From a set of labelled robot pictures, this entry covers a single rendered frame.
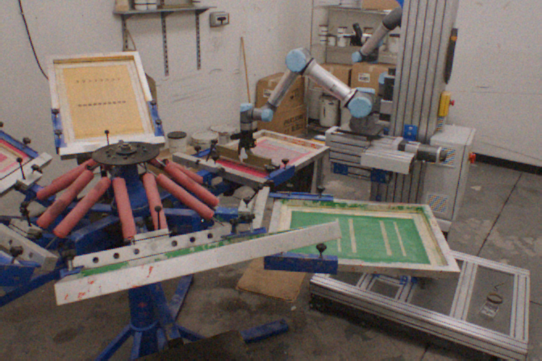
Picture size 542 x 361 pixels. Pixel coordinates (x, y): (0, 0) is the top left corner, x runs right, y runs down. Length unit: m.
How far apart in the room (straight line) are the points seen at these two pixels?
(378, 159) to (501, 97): 3.52
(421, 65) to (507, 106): 3.31
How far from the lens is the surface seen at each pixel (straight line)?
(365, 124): 2.68
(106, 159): 2.15
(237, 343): 1.63
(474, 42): 5.92
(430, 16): 2.70
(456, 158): 2.77
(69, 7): 4.34
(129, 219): 1.95
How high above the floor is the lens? 2.07
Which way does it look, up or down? 21 degrees down
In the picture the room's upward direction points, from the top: 1 degrees clockwise
